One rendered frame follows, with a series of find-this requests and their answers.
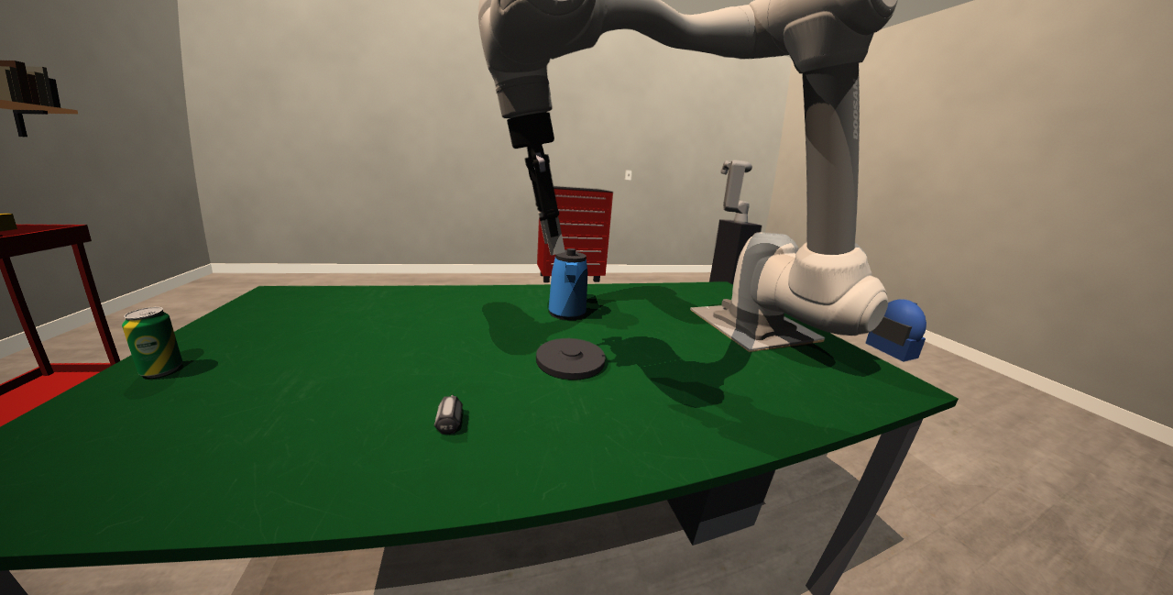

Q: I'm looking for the green drink can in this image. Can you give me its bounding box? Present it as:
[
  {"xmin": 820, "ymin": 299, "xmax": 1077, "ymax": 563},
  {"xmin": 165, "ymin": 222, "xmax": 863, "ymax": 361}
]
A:
[{"xmin": 122, "ymin": 307, "xmax": 182, "ymax": 378}]

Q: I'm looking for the brown round disc with center stud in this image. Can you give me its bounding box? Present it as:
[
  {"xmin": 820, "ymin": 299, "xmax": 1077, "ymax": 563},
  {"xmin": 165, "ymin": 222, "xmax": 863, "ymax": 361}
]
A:
[{"xmin": 536, "ymin": 338, "xmax": 606, "ymax": 380}]

